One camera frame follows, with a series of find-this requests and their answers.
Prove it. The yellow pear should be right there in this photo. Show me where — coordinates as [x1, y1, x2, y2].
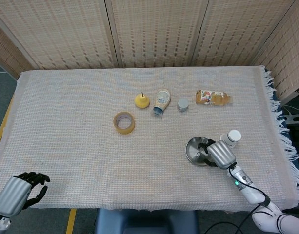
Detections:
[134, 92, 150, 109]

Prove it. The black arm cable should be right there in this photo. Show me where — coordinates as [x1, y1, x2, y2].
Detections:
[206, 163, 272, 234]

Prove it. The yellowish packing tape roll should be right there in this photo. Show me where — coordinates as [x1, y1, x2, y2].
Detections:
[113, 111, 136, 135]

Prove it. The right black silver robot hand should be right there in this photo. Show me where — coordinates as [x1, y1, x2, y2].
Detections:
[197, 138, 238, 170]

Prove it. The white pill bottle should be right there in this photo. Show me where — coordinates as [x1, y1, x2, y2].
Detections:
[219, 129, 242, 149]

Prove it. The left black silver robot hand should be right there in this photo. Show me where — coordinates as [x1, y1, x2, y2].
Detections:
[0, 171, 51, 217]

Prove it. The woven bamboo folding screen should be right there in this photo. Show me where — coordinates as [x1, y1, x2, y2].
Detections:
[0, 0, 299, 103]

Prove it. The pale woven fringed tablecloth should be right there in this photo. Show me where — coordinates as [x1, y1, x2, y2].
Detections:
[0, 64, 299, 215]

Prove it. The silver metal plate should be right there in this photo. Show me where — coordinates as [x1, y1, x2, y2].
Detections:
[185, 136, 215, 167]

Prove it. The amber juice bottle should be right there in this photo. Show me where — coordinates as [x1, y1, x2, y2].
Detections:
[195, 89, 234, 106]

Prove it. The beige squeeze sauce bottle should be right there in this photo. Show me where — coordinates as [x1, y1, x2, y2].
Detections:
[152, 89, 172, 119]

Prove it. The small jar grey lid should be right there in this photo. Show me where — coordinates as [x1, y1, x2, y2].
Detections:
[177, 98, 190, 113]

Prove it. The blue padded robot base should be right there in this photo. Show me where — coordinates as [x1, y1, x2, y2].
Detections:
[94, 208, 200, 234]

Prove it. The grey metal stand base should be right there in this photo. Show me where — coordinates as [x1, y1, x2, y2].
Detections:
[282, 113, 299, 125]

